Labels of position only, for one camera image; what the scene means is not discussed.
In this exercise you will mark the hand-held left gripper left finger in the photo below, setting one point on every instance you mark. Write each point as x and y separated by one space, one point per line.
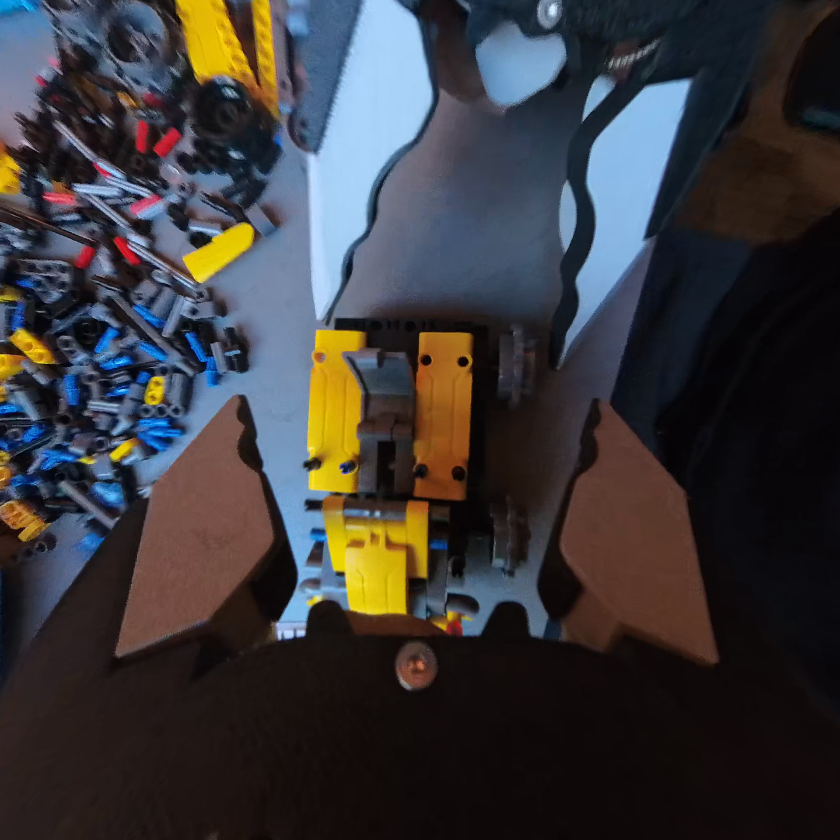
197 538

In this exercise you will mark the person's dark trousers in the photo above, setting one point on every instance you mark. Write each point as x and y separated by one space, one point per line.
754 426

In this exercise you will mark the pile of small toy bricks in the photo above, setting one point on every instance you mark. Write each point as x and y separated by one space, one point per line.
98 367

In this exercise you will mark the yellow black toy brick car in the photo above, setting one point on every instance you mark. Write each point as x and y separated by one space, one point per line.
334 407

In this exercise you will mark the dark grey toy wheel rim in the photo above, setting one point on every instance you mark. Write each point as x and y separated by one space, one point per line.
518 364
508 538

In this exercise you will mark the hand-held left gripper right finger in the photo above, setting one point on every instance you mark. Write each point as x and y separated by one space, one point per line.
630 544

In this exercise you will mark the grey curved toy piece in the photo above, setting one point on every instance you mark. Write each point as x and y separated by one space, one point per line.
262 223

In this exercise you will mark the black toy tyre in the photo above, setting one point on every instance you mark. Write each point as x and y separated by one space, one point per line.
226 105

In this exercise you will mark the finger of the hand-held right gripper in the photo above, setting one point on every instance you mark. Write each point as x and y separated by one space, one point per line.
623 184
367 98

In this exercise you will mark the grey desk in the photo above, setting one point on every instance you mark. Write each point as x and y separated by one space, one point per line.
459 216

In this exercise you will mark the yellow curved toy panel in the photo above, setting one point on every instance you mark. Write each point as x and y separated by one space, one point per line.
216 256

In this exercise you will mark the long yellow toy assembly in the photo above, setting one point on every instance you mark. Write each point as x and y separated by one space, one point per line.
216 46

